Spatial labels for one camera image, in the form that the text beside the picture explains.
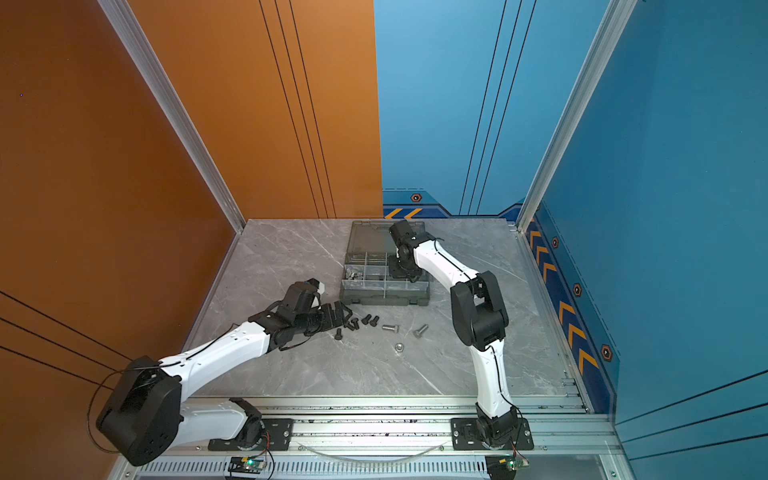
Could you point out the aluminium corner post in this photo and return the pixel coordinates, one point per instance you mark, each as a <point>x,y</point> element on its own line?
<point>610,30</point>
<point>129,31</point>

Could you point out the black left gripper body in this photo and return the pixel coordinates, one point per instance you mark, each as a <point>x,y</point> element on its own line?
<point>309,325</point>

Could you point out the green circuit board left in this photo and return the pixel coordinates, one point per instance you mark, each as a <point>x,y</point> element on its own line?
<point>247,467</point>

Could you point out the grey plastic organizer box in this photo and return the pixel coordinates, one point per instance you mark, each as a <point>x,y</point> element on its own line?
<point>369,245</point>

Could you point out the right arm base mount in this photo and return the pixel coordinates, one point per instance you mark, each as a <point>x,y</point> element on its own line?
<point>509,432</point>

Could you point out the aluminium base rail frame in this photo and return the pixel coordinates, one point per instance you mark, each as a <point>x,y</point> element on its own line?
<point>390,437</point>

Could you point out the green circuit board right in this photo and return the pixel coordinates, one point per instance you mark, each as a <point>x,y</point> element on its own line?
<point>504,467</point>

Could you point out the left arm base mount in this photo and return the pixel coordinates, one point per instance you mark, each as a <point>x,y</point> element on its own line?
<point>258,433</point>

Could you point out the aluminium corner post left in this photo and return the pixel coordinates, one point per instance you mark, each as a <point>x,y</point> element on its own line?
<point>129,31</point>

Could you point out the green circuit board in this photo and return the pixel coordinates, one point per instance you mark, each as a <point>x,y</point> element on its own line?
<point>247,467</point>
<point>504,467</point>

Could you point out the aluminium corner post right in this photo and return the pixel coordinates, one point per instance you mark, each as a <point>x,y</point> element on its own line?
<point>610,30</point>

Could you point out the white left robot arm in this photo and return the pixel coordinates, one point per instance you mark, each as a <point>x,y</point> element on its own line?
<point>148,412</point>

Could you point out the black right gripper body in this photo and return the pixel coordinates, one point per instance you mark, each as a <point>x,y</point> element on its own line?
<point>398,268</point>

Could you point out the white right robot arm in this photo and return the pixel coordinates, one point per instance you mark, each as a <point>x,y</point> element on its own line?
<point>479,318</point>

